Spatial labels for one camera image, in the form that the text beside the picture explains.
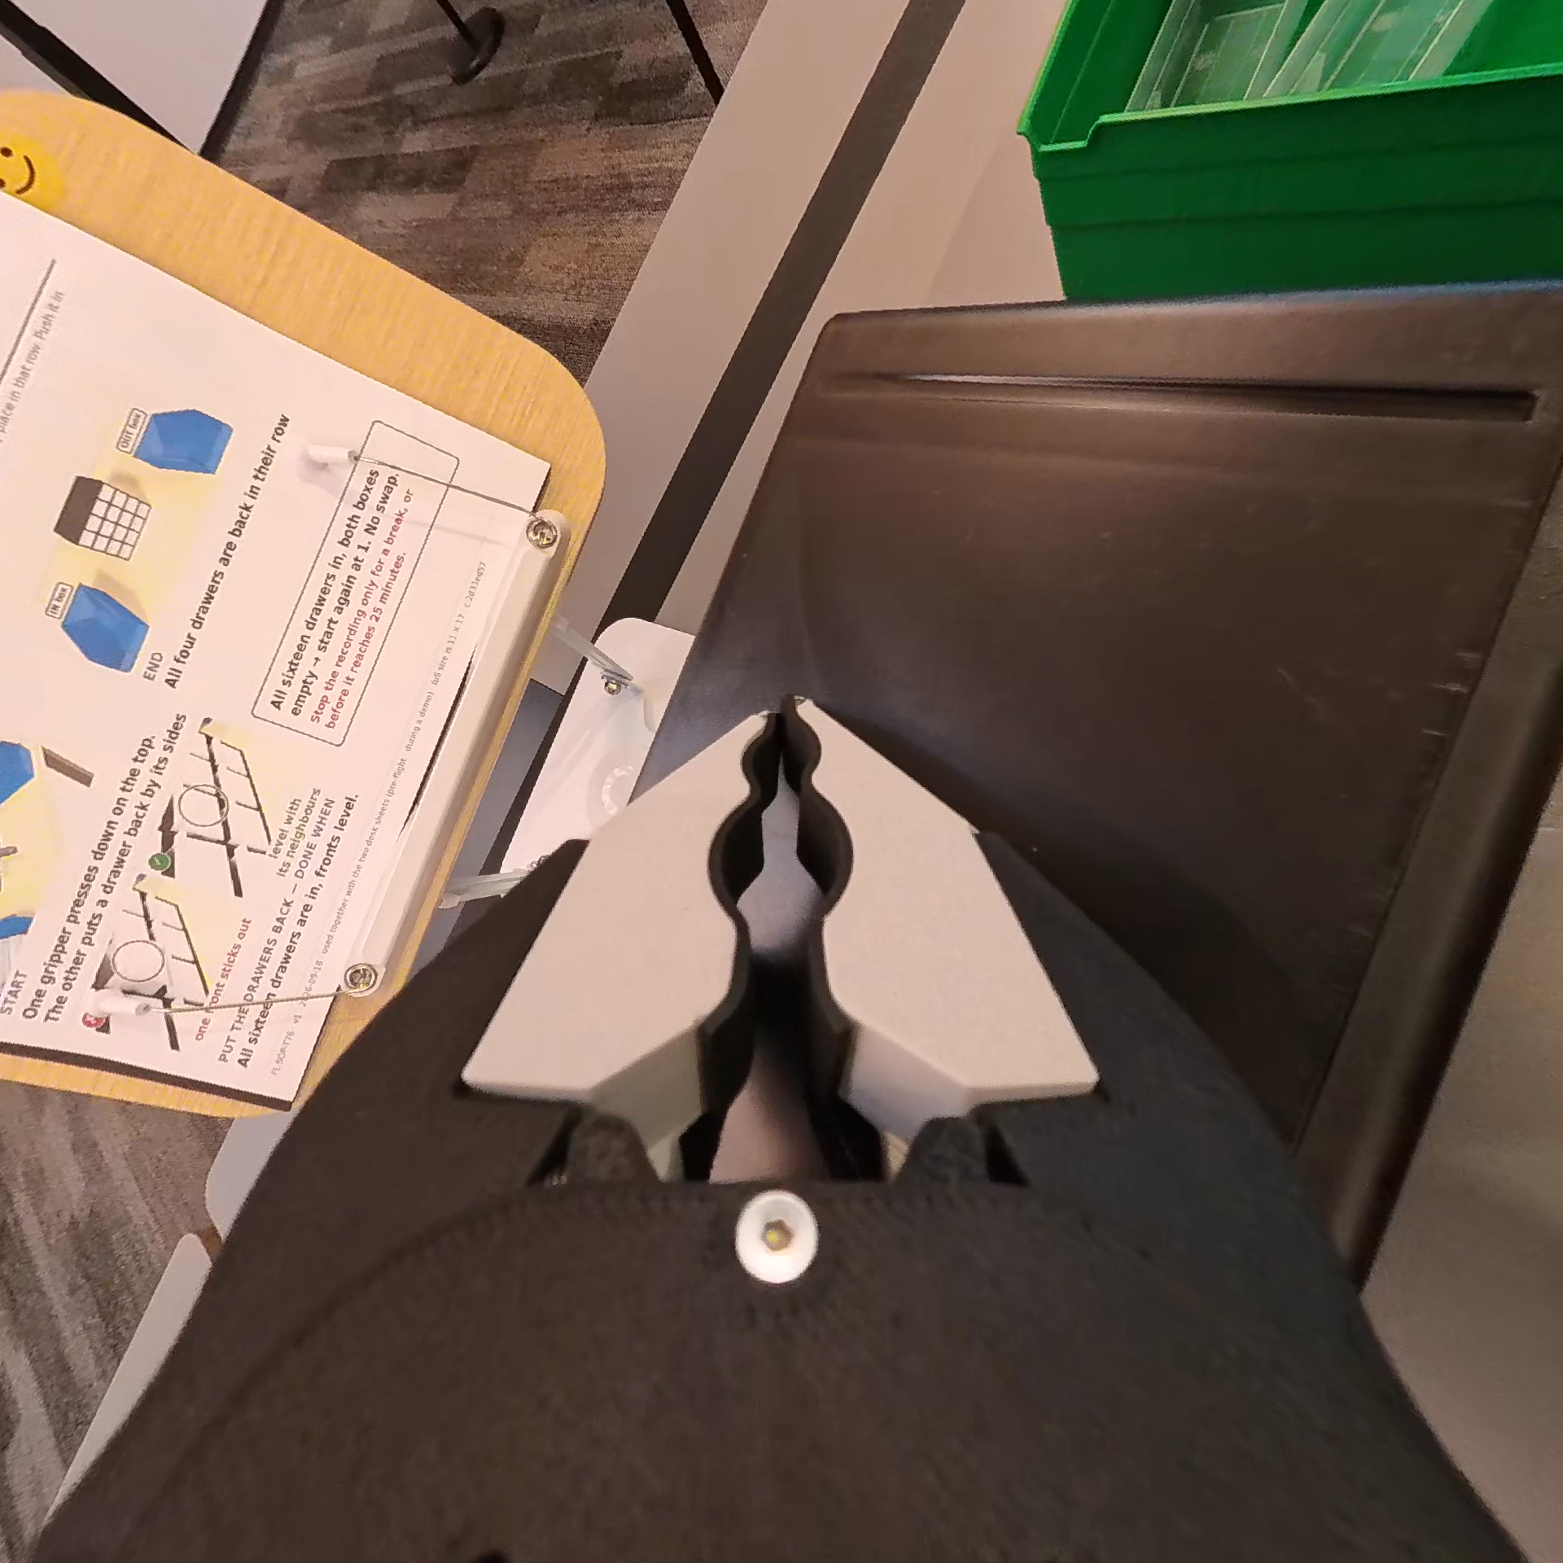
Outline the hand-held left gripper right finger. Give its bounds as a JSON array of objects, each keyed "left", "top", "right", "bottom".
[{"left": 785, "top": 696, "right": 1103, "bottom": 1156}]

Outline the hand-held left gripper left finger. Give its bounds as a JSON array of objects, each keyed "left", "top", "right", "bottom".
[{"left": 460, "top": 711, "right": 785, "bottom": 1182}]

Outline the black drawer cabinet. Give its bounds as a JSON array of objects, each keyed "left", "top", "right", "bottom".
[{"left": 629, "top": 281, "right": 1563, "bottom": 1284}]

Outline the green plastic bin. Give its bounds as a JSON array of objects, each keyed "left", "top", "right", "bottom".
[{"left": 1016, "top": 0, "right": 1563, "bottom": 304}]

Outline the clear plastic drawer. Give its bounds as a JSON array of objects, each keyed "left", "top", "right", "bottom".
[
  {"left": 1381, "top": 0, "right": 1522, "bottom": 86},
  {"left": 1124, "top": 0, "right": 1303, "bottom": 114},
  {"left": 1263, "top": 0, "right": 1412, "bottom": 99}
]

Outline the white document stand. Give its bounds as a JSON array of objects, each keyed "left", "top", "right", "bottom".
[{"left": 342, "top": 510, "right": 698, "bottom": 998}]

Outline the printed instruction sheet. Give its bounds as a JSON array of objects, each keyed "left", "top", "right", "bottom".
[{"left": 0, "top": 196, "right": 555, "bottom": 1111}]

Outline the black tape strip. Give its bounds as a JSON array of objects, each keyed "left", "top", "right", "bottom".
[{"left": 605, "top": 0, "right": 969, "bottom": 631}]

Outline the yellow smiley sticker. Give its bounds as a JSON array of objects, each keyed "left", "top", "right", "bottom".
[{"left": 0, "top": 132, "right": 69, "bottom": 205}]

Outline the black metal frame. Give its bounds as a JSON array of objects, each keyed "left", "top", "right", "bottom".
[{"left": 0, "top": 0, "right": 735, "bottom": 155}]

